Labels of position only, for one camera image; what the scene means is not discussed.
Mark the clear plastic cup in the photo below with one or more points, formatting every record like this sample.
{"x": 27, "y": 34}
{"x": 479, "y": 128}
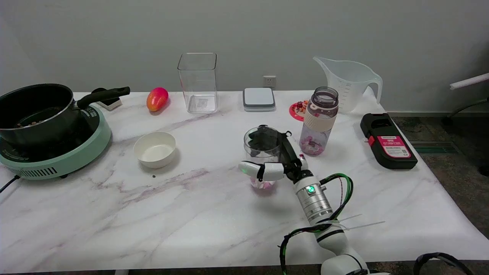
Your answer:
{"x": 263, "y": 152}

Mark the clear square container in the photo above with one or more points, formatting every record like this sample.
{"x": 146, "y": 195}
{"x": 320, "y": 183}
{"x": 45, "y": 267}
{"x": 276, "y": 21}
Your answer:
{"x": 198, "y": 82}

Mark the green induction cooker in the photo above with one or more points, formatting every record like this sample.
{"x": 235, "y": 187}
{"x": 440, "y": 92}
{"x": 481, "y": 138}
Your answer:
{"x": 65, "y": 160}

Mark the white wall socket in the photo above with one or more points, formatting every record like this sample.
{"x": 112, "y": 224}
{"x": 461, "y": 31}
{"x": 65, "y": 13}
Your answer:
{"x": 269, "y": 81}

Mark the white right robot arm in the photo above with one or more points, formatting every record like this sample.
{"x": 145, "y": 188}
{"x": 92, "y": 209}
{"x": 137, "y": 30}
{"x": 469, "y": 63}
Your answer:
{"x": 315, "y": 200}

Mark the floor vent grille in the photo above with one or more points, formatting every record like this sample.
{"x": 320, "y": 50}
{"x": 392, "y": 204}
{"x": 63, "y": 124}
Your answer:
{"x": 433, "y": 147}

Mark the red round coaster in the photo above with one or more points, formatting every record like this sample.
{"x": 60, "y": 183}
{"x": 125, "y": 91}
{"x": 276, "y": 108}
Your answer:
{"x": 296, "y": 110}

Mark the white bowl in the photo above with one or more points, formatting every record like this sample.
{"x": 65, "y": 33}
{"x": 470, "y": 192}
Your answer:
{"x": 154, "y": 149}

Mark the clear plastic measuring jug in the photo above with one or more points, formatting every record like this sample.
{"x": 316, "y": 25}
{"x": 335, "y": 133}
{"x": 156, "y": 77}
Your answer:
{"x": 349, "y": 86}

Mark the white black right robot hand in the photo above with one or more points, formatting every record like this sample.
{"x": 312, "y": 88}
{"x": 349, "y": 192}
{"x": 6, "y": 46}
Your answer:
{"x": 273, "y": 171}

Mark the white tube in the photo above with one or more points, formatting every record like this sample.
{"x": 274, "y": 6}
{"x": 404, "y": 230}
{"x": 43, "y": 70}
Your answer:
{"x": 470, "y": 81}

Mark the red yellow mango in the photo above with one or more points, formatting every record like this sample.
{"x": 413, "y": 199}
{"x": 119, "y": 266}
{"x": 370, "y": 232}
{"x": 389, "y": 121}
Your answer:
{"x": 157, "y": 99}

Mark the black white small device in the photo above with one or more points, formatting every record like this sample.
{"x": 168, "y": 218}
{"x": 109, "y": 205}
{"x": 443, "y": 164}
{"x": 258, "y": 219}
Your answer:
{"x": 110, "y": 102}

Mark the grey white square box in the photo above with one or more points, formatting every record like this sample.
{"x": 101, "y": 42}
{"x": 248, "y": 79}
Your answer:
{"x": 259, "y": 98}

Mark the black box with pink label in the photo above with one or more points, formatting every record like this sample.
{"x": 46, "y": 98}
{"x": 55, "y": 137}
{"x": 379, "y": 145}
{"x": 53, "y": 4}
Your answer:
{"x": 387, "y": 143}

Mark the tinted bottle with beige sleeve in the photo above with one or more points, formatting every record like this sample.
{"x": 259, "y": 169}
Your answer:
{"x": 319, "y": 122}

